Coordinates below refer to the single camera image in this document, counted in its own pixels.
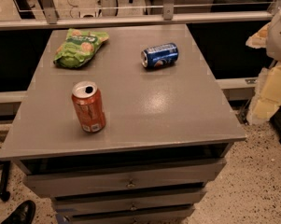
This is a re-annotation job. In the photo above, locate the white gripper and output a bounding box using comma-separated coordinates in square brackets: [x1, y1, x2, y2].
[246, 8, 281, 125]

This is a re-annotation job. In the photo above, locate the blue pepsi can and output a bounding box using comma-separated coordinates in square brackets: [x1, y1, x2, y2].
[141, 43, 179, 68]

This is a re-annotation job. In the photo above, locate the orange soda can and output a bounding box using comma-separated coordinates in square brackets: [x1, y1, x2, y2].
[72, 81, 105, 133]

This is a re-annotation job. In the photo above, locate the grey drawer cabinet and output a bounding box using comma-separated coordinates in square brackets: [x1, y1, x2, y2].
[0, 25, 245, 224]

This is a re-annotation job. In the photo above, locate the green chip bag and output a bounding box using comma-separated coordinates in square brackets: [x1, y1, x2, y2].
[53, 28, 109, 69]

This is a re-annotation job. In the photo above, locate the black leather shoe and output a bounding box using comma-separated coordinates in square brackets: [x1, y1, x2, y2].
[1, 200, 36, 224]

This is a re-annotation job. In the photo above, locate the black stand leg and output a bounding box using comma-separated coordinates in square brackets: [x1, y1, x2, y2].
[0, 161, 10, 202]

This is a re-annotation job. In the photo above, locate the metal guard rail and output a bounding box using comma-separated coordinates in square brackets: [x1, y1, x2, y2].
[0, 0, 281, 31]

